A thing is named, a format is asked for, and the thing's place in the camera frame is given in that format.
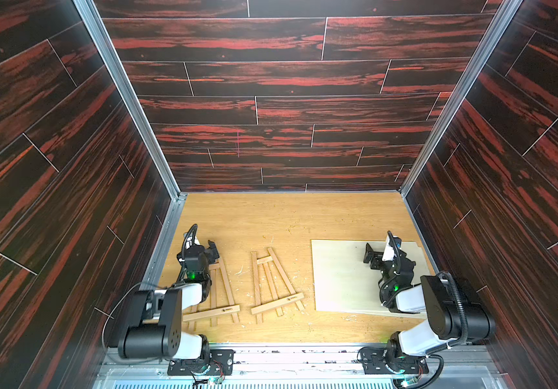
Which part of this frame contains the white wooden board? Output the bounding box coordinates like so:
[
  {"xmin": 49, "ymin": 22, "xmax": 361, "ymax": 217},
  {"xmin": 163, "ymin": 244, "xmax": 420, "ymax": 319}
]
[
  {"xmin": 316, "ymin": 299, "xmax": 414, "ymax": 318},
  {"xmin": 310, "ymin": 239, "xmax": 436, "ymax": 314}
]

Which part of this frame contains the small wooden easel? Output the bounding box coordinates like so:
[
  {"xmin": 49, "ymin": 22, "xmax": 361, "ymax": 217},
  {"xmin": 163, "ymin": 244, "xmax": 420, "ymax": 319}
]
[
  {"xmin": 251, "ymin": 247, "xmax": 305, "ymax": 324},
  {"xmin": 183, "ymin": 259, "xmax": 240, "ymax": 332}
]

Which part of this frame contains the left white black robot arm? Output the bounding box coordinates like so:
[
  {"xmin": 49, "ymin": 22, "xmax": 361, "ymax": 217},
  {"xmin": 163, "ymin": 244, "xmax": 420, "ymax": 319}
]
[{"xmin": 118, "ymin": 241, "xmax": 220, "ymax": 364}]

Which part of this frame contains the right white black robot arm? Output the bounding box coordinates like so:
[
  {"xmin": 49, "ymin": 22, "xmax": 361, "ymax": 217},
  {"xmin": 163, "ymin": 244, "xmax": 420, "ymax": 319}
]
[{"xmin": 359, "ymin": 235, "xmax": 496, "ymax": 375}]

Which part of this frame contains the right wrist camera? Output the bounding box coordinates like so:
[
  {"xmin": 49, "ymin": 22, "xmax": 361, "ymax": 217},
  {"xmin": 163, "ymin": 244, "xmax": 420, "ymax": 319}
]
[{"xmin": 382, "ymin": 235, "xmax": 402, "ymax": 262}]

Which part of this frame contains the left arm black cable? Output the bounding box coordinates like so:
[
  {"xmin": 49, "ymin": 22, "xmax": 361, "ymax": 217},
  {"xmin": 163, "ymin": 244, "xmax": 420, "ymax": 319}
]
[{"xmin": 101, "ymin": 223, "xmax": 200, "ymax": 351}]

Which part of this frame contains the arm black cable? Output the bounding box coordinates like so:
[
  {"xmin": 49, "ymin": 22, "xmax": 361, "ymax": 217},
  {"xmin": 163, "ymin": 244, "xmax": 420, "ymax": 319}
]
[
  {"xmin": 101, "ymin": 223, "xmax": 200, "ymax": 351},
  {"xmin": 385, "ymin": 230, "xmax": 470, "ymax": 389}
]

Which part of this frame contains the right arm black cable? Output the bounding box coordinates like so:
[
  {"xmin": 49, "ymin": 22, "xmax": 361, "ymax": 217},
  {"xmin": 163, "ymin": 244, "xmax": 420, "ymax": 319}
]
[{"xmin": 385, "ymin": 230, "xmax": 470, "ymax": 389}]

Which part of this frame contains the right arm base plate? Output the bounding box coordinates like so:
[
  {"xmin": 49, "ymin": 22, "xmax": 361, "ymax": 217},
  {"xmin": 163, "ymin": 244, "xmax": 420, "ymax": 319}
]
[{"xmin": 357, "ymin": 347, "xmax": 429, "ymax": 375}]

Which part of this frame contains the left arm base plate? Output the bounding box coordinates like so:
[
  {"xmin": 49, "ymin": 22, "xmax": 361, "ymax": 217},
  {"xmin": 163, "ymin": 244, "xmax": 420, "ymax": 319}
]
[{"xmin": 167, "ymin": 348, "xmax": 235, "ymax": 377}]

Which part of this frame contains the metal base rail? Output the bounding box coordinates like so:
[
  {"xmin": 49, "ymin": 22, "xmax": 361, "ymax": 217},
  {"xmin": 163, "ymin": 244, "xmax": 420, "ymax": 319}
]
[{"xmin": 92, "ymin": 343, "xmax": 509, "ymax": 388}]

